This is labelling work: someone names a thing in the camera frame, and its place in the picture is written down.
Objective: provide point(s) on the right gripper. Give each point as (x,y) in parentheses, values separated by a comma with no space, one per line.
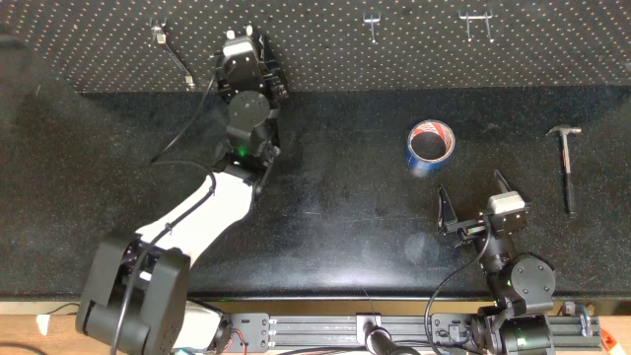
(510,222)

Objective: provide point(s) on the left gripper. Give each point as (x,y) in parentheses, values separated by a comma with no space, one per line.
(241,71)

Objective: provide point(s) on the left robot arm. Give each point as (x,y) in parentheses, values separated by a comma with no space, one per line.
(207,217)

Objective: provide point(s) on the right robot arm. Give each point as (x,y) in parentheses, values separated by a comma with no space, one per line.
(530,283)

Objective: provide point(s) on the black pegboard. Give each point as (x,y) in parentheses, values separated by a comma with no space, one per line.
(320,49)

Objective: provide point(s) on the roll of blue tape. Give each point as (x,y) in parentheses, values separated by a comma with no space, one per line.
(416,163)

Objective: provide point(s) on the hammer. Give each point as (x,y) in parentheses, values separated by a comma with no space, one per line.
(567,163)

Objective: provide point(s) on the wide metal hook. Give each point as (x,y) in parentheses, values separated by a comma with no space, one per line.
(475,17)

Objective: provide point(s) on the white paper label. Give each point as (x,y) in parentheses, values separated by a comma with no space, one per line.
(43,324)

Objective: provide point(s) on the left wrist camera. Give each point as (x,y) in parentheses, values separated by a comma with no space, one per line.
(238,48)

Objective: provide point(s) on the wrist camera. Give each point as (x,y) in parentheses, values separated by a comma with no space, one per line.
(506,202)
(238,48)

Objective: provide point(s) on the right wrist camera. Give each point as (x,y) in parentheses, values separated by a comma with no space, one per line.
(506,202)

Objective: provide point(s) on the mounting rail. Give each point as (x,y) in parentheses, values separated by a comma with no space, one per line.
(315,330)

